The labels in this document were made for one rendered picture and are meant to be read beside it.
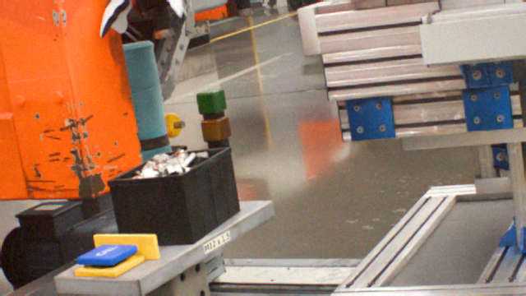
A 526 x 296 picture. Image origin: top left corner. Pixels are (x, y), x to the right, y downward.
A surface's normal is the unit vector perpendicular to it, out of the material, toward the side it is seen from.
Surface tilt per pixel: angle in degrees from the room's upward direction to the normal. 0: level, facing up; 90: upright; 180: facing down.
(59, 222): 90
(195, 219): 90
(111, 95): 90
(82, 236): 68
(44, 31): 90
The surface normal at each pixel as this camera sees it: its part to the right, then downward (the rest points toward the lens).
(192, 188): 0.92, -0.07
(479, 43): -0.39, 0.23
